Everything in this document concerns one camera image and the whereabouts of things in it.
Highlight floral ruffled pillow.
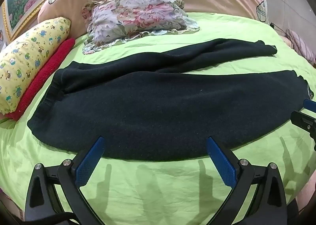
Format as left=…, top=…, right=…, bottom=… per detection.
left=81, top=0, right=200, bottom=55

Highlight gold framed landscape painting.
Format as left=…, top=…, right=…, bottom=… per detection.
left=2, top=0, right=97, bottom=43

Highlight yellow cartoon print pillow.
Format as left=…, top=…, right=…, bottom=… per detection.
left=0, top=17, right=71, bottom=115

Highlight pink striped cloth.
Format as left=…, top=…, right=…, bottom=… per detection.
left=281, top=29, right=316, bottom=66

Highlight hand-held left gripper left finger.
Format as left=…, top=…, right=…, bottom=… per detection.
left=25, top=136, right=105, bottom=225

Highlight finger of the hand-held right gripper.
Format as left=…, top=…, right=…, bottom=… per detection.
left=290, top=110, right=316, bottom=144
left=303, top=99, right=316, bottom=113

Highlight light green bed sheet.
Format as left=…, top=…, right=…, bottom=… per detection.
left=0, top=12, right=316, bottom=225

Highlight red knitted cloth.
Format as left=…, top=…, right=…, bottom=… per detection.
left=5, top=38, right=76, bottom=121

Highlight black pants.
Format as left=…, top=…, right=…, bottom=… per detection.
left=27, top=39, right=314, bottom=162

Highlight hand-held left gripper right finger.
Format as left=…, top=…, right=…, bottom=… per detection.
left=207, top=136, right=288, bottom=225

